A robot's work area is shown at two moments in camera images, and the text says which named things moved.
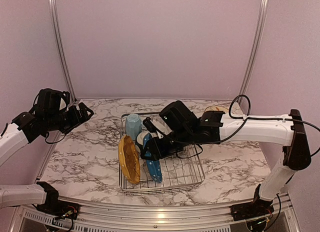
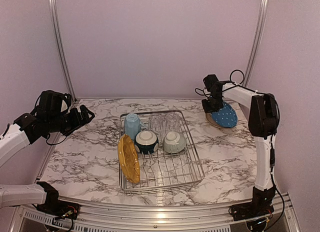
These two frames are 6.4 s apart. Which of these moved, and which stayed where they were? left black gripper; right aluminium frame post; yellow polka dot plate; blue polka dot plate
Moved: blue polka dot plate
Stayed: yellow polka dot plate; right aluminium frame post; left black gripper
